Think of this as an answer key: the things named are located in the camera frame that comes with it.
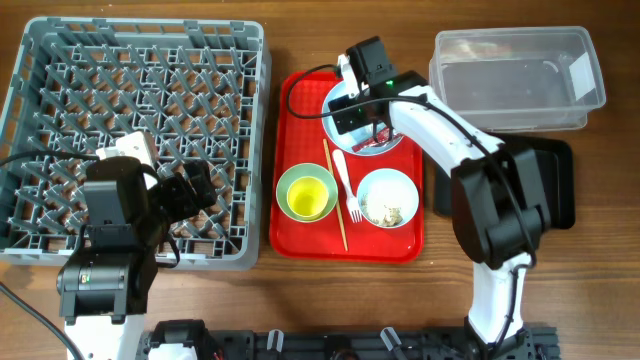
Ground red sauce packet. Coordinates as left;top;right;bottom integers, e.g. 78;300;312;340
352;128;403;153

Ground small light blue bowl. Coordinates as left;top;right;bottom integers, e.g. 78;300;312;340
357;168;420;229

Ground yellow cup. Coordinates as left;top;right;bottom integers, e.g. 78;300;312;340
287;176;329;221

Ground food scraps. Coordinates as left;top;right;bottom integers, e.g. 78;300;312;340
362;193;403;227

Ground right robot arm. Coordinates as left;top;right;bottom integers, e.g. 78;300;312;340
328;37;551;351

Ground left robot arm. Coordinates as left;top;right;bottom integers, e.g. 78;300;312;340
57;156;216;359

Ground grey dishwasher rack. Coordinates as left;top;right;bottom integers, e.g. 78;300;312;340
1;17;271;271

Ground large light blue plate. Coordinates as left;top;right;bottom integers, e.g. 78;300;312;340
321;79;406;158

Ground wooden chopstick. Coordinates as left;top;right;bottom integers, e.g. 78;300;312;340
322;138;349;252

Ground green bowl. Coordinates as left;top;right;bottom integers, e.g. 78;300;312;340
276;163;338;223

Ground white plastic fork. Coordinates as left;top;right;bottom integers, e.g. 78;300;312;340
332;149;363;223

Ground red plastic tray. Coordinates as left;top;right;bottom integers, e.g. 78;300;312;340
269;73;424;264

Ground clear plastic bin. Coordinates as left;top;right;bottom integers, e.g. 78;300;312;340
429;26;607;132

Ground black tray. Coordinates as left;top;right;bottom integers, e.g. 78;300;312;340
433;133;575;229

